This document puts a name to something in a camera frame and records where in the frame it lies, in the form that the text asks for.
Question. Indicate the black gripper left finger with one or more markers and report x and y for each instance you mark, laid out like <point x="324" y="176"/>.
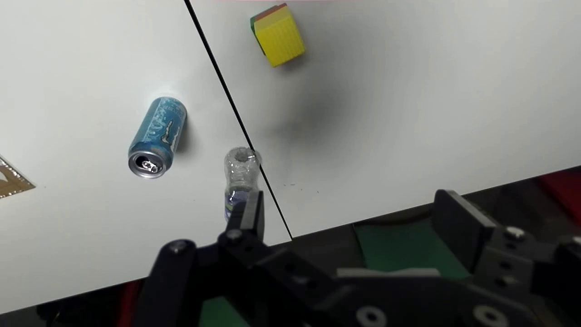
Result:
<point x="242" y="267"/>

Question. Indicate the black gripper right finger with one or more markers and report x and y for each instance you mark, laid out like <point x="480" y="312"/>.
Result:
<point x="478" y="237"/>

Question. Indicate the clear plastic water bottle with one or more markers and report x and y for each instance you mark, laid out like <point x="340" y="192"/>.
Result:
<point x="241" y="174"/>

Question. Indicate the green chair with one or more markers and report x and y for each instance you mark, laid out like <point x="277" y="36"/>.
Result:
<point x="219" y="314"/>
<point x="406" y="248"/>

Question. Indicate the red chair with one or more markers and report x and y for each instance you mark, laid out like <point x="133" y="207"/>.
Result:
<point x="564" y="197"/>

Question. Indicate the small dark red seat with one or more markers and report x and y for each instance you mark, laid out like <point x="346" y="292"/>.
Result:
<point x="128" y="306"/>

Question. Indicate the blue drink can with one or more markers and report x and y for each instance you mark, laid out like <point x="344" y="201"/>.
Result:
<point x="159" y="134"/>

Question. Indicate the yellow cube block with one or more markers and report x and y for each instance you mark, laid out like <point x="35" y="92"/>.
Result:
<point x="282" y="38"/>

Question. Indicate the green cube block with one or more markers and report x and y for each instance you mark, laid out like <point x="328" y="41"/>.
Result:
<point x="255" y="32"/>

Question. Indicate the red cube block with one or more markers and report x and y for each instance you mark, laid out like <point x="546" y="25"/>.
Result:
<point x="271" y="9"/>

